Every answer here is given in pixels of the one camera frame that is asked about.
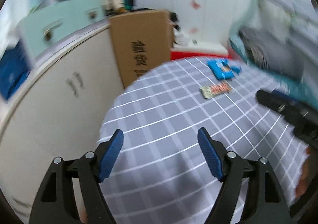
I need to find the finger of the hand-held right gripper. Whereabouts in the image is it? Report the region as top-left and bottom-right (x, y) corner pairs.
(256, 89), (318, 145)

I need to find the blue storage box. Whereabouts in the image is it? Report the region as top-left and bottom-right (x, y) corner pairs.
(0, 40), (31, 101)

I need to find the orange striped snack wrapper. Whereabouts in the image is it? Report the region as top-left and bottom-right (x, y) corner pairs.
(201, 82), (231, 100)

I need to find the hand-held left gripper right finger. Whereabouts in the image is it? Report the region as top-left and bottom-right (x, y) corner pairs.
(197, 127), (291, 224)

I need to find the teal grey quilt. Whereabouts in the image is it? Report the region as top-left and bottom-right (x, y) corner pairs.
(229, 0), (318, 110)

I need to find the red plastic box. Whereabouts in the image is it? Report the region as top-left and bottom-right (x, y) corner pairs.
(170, 41), (230, 61)

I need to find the dark slim cabinet handle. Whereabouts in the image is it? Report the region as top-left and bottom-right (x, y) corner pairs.
(67, 76), (79, 97)
(75, 72), (84, 90)

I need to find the mint green cabinet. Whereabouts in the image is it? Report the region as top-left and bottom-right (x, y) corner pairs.
(18, 0), (111, 58)

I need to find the grey checked blanket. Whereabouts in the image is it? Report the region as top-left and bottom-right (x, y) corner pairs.
(96, 56), (311, 224)

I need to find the blue snack wrapper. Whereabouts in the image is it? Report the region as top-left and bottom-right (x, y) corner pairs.
(207, 58), (242, 81)

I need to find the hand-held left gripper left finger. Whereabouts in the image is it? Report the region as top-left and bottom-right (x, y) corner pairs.
(28, 128), (125, 224)

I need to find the white cabinet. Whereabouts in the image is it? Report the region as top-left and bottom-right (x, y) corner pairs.
(0, 21), (125, 224)

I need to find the brown cardboard box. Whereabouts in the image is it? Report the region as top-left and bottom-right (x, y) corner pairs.
(109, 10), (174, 89)

